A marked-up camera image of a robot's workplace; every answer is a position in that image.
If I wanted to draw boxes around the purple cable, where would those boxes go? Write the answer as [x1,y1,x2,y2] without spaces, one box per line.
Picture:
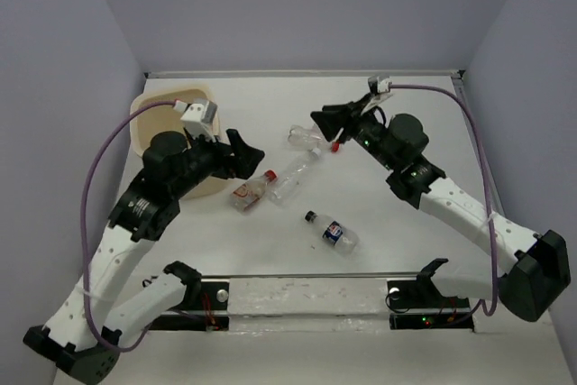
[389,82,502,317]
[80,100,199,353]

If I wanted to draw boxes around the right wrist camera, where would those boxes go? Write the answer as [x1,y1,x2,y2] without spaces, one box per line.
[368,75,392,102]

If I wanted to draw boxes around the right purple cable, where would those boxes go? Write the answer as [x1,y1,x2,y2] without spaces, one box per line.
[389,82,502,317]

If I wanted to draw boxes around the Pepsi bottle black cap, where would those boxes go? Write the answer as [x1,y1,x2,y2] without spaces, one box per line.
[304,210,360,255]

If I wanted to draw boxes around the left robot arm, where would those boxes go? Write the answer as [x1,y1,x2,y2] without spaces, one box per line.
[23,99,265,384]

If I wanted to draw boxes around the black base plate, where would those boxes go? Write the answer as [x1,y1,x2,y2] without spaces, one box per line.
[150,280,230,332]
[385,280,474,331]

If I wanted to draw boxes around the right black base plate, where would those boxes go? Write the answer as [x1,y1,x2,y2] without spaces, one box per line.
[385,280,474,331]

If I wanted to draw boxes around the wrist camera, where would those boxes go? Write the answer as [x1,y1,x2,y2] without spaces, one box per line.
[368,75,392,102]
[173,98,217,141]

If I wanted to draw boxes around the beige plastic bin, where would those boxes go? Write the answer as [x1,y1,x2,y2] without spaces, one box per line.
[130,84,228,200]

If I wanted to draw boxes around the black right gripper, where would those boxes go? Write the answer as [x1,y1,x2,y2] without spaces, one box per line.
[308,92,397,170]

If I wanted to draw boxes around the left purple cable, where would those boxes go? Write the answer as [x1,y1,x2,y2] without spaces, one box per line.
[80,100,199,353]

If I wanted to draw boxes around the crushed clear bottle red cap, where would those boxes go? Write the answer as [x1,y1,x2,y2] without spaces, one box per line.
[287,124,340,153]

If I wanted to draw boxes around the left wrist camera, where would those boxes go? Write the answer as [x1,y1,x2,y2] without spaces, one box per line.
[173,98,217,141]

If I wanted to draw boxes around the clear bottle white cap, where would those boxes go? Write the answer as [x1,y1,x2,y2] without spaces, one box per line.
[268,147,322,206]

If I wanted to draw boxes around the aluminium rail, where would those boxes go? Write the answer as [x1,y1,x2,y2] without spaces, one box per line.
[202,271,419,280]

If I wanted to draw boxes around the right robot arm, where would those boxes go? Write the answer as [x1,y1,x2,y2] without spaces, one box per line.
[338,103,571,322]

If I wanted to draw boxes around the small clear bottle red label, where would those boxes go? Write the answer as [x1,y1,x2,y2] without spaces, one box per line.
[230,170,277,212]

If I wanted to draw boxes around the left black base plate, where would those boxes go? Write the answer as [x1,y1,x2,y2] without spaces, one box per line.
[150,280,230,332]

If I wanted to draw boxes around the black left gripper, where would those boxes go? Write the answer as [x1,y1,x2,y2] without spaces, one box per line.
[175,126,266,196]

